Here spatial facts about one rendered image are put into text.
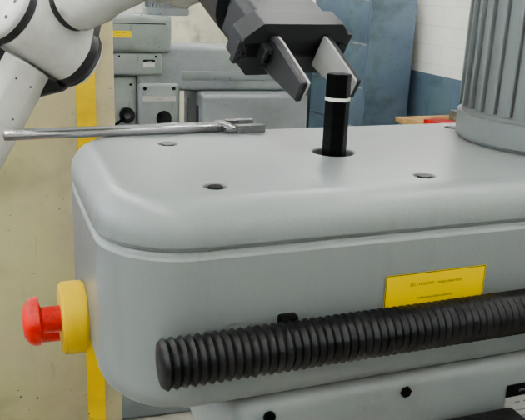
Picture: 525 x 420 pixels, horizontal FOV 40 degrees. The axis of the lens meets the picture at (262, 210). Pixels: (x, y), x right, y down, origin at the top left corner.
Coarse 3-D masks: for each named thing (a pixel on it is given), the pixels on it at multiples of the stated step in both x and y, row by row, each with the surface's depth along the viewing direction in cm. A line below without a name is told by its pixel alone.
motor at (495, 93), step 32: (480, 0) 68; (512, 0) 63; (480, 32) 67; (512, 32) 64; (480, 64) 68; (512, 64) 64; (480, 96) 67; (512, 96) 64; (480, 128) 68; (512, 128) 65
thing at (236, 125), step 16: (32, 128) 64; (48, 128) 65; (64, 128) 65; (80, 128) 65; (96, 128) 66; (112, 128) 66; (128, 128) 66; (144, 128) 67; (160, 128) 68; (176, 128) 68; (192, 128) 69; (208, 128) 69; (224, 128) 69; (240, 128) 70; (256, 128) 70
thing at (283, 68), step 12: (264, 48) 63; (276, 48) 63; (264, 60) 63; (276, 60) 63; (288, 60) 62; (276, 72) 63; (288, 72) 62; (300, 72) 61; (288, 84) 62; (300, 84) 61; (300, 96) 61
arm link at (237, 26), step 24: (216, 0) 68; (240, 0) 65; (264, 0) 66; (288, 0) 67; (240, 24) 63; (264, 24) 62; (288, 24) 63; (312, 24) 65; (336, 24) 66; (240, 48) 63; (288, 48) 66; (312, 48) 68; (264, 72) 66
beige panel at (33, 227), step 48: (48, 96) 219; (96, 96) 224; (48, 144) 223; (0, 192) 222; (48, 192) 227; (0, 240) 226; (48, 240) 232; (0, 288) 231; (48, 288) 237; (0, 336) 235; (0, 384) 240; (48, 384) 247; (96, 384) 253
